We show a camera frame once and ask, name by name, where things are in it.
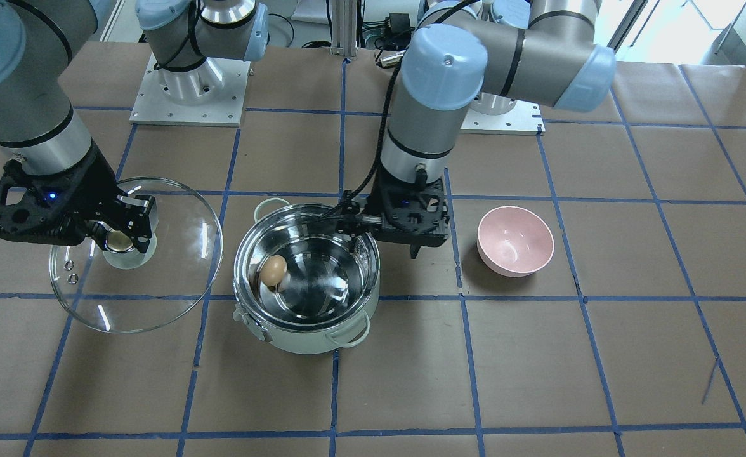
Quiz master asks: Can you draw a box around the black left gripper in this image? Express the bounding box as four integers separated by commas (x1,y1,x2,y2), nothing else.
338,171,450,258

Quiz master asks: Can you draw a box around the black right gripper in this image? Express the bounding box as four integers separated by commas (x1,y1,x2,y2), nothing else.
0,142,159,251

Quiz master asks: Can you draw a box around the glass pot lid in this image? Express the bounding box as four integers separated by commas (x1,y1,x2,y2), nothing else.
49,177,223,334

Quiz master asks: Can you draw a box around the beige egg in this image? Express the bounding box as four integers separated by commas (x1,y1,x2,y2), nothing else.
259,255,288,288

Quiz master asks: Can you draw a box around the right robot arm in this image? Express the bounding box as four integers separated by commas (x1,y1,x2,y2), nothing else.
0,1,268,255

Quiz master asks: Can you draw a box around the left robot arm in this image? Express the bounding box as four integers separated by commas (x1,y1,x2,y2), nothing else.
322,1,617,256

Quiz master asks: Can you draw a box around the pale green cooking pot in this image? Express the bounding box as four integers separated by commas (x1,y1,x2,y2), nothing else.
233,197,381,355

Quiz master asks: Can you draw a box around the pink plastic bowl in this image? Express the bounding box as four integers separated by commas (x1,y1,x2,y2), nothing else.
476,206,555,278

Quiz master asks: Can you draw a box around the silver metal cylinder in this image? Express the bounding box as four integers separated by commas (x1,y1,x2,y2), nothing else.
377,50,405,69

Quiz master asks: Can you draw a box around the black power adapter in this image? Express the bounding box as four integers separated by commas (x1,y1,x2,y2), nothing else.
384,13,412,36

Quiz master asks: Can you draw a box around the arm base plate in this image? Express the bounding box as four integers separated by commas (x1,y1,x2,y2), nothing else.
461,93,546,135
129,56,252,128

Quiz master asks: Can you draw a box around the black cable bundle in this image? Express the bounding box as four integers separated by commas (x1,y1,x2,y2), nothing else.
360,0,421,51

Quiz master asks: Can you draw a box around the aluminium frame post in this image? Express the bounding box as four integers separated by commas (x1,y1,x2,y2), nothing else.
325,1,362,61

